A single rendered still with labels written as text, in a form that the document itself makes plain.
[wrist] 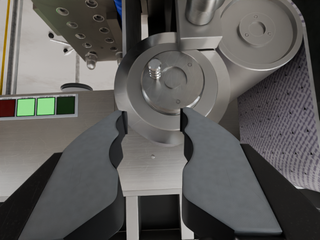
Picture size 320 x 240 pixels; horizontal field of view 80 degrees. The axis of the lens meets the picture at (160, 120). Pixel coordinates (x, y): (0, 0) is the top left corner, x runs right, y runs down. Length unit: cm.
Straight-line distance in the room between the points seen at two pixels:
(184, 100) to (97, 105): 42
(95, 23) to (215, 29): 34
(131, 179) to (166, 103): 39
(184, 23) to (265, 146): 27
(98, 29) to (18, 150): 42
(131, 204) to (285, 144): 42
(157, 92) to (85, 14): 32
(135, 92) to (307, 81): 22
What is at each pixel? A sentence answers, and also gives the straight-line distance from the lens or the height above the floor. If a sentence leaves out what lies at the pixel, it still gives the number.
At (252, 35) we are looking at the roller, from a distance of 31.
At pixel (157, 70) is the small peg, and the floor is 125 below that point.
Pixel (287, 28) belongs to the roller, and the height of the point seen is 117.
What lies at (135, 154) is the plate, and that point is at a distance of 57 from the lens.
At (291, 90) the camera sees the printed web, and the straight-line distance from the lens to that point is 34.
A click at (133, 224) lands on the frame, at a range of 61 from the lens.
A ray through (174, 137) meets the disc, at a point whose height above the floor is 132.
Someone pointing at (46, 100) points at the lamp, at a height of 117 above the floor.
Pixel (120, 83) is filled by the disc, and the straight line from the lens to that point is 25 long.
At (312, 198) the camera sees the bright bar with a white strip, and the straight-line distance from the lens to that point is 50.
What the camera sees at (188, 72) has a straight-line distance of 23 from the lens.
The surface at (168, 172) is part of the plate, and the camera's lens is 57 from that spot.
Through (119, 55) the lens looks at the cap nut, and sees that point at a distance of 63.
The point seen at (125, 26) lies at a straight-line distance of 30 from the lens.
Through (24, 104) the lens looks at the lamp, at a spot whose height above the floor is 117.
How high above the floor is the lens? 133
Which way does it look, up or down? 9 degrees down
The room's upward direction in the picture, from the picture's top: 177 degrees clockwise
